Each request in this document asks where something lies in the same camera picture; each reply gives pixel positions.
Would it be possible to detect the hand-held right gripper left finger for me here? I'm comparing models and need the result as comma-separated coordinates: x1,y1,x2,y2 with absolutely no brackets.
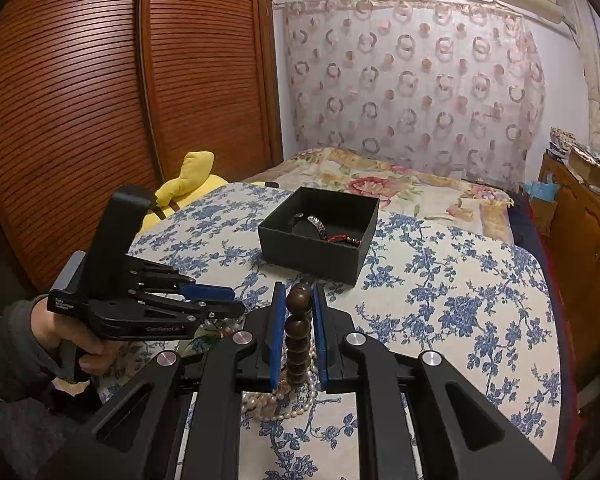
55,282,287,480

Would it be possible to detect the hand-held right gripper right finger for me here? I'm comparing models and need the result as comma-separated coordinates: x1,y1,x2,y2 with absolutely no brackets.
312,284,564,480

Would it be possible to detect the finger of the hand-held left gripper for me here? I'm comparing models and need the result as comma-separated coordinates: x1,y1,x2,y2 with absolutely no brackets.
132,296,247,325
126,264,235,305

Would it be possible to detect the dark wooden bead bracelet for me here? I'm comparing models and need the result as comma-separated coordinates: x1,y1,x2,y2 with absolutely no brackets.
284,282,315,387

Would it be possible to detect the white pearl necklace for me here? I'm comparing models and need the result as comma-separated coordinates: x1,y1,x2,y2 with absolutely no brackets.
240,334,322,424

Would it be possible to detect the black jewelry box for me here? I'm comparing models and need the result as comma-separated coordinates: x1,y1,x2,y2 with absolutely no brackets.
257,186,381,286

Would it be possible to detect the person's left forearm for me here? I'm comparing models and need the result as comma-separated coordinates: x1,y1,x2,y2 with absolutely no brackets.
0,296,93,403

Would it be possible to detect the person's left hand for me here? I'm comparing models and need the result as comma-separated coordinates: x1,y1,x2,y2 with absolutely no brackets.
29,299,119,377

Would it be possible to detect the yellow plush toy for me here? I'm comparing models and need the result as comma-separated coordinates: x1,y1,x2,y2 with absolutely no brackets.
139,150,231,234

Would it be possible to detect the brown slatted wooden wardrobe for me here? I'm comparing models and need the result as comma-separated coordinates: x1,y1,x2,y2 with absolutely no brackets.
0,0,284,306

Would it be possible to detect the blue floral cloth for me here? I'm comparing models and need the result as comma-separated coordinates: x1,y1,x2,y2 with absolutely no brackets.
99,180,564,480

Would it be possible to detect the floral bed blanket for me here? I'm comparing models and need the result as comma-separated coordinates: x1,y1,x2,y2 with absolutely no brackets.
242,147,516,247

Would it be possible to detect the dark blue bed sheet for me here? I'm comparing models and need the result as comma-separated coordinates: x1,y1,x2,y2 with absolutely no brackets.
505,189,583,376

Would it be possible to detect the blue plastic bag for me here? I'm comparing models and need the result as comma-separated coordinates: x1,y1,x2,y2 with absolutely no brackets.
522,174,562,236

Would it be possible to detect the wooden cabinet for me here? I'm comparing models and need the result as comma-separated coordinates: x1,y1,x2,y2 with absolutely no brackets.
537,152,600,313

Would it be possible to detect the clutter pile on cabinet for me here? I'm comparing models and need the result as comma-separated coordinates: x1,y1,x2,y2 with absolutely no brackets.
547,126,600,207

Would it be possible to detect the cream side curtain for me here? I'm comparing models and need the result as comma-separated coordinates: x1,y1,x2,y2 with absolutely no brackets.
564,0,600,162

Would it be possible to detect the red bead bracelet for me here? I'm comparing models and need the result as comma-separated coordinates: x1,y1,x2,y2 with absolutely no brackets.
327,233,364,249

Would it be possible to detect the silver and black bracelet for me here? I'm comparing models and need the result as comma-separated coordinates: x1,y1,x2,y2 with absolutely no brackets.
306,214,329,240

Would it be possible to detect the sheer ring-patterned curtain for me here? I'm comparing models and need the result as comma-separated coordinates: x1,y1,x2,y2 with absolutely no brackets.
272,0,547,192

